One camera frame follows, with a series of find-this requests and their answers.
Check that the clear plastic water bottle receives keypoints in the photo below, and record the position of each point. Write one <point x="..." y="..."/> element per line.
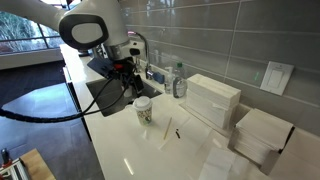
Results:
<point x="180" y="83"/>

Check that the aluminium rail with red clamp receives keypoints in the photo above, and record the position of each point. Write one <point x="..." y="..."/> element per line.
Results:
<point x="11" y="170"/>

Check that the folded white paper towel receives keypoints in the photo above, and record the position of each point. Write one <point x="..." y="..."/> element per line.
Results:
<point x="216" y="163"/>

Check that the window with tree view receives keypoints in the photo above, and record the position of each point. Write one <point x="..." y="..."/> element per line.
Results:
<point x="20" y="33"/>

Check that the chrome curved faucet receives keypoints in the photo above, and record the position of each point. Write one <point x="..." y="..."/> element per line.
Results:
<point x="145" y="46"/>

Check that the dark blue camera mount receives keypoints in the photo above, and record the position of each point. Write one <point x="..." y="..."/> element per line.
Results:
<point x="100" y="66"/>

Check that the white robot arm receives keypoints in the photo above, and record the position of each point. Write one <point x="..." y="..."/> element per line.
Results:
<point x="86" y="20"/>

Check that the clear soap pump bottle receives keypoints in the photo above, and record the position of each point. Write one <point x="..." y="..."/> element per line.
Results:
<point x="168" y="83"/>

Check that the clear acrylic tray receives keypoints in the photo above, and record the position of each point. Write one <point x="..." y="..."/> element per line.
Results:
<point x="195" y="116"/>

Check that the wooden stir stick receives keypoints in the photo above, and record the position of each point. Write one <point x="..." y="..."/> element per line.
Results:
<point x="167" y="128"/>

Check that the white round plastic lid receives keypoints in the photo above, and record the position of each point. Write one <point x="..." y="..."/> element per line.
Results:
<point x="128" y="93"/>

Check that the tall white paper towel stack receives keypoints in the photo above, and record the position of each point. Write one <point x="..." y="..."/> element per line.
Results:
<point x="210" y="96"/>

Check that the printed paper coffee cup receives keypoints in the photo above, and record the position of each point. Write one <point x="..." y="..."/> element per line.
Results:
<point x="144" y="116"/>

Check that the light wooden board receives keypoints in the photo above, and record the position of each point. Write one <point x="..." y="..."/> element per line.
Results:
<point x="38" y="166"/>

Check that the white coffee cup lid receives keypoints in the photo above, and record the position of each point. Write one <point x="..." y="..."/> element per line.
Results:
<point x="142" y="101"/>

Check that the blue sponge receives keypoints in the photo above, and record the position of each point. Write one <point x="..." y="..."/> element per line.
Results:
<point x="158" y="77"/>

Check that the white wall switch plate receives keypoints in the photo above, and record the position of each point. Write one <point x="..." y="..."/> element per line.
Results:
<point x="276" y="78"/>

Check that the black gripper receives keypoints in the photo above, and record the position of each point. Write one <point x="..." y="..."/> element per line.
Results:
<point x="124" y="68"/>

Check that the flat white paper towel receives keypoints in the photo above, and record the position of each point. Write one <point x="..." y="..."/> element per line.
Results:
<point x="186" y="136"/>

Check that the row of black beads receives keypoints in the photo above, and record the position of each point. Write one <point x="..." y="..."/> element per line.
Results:
<point x="177" y="133"/>

